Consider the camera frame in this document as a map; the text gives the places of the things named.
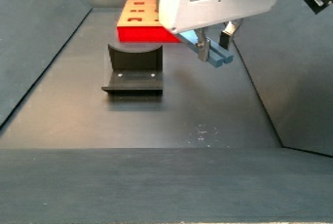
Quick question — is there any black curved holder stand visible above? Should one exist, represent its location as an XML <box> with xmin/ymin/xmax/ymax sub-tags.
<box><xmin>102</xmin><ymin>46</ymin><xmax>164</xmax><ymax>94</ymax></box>

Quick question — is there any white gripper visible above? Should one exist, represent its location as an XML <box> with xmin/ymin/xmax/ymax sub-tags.
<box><xmin>160</xmin><ymin>0</ymin><xmax>277</xmax><ymax>62</ymax></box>

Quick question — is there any blue double-square block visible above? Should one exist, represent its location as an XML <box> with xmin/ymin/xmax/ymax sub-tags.
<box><xmin>177</xmin><ymin>29</ymin><xmax>235</xmax><ymax>67</ymax></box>

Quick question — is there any red peg board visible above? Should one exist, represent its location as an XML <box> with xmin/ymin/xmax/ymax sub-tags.
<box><xmin>117</xmin><ymin>0</ymin><xmax>180</xmax><ymax>43</ymax></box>

